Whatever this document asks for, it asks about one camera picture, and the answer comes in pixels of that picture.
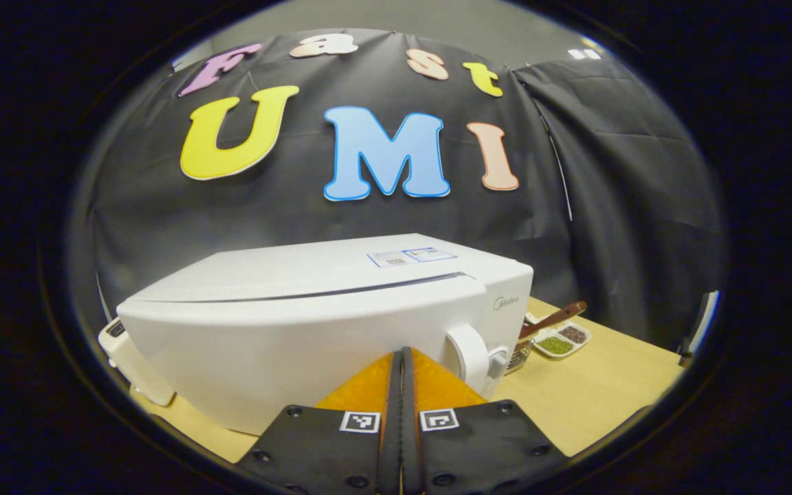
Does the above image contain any white divided spice dish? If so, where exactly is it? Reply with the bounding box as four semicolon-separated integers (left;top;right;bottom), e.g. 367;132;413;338
532;320;592;360

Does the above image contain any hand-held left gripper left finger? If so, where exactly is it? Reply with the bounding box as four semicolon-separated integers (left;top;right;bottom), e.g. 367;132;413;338
234;349;404;495

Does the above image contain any white microwave oven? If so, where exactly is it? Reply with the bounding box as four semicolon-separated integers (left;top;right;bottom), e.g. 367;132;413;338
115;233;534;437

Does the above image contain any white toaster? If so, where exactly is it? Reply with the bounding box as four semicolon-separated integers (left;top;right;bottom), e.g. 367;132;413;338
98;317;175;407

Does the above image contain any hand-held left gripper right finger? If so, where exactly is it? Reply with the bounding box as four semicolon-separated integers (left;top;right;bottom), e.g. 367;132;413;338
401;347;569;495

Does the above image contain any black backdrop cloth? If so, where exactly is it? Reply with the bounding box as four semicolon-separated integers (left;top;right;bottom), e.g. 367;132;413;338
69;27;727;344

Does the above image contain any brown wooden spoon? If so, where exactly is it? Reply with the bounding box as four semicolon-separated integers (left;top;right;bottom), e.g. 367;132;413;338
518;300;588;341

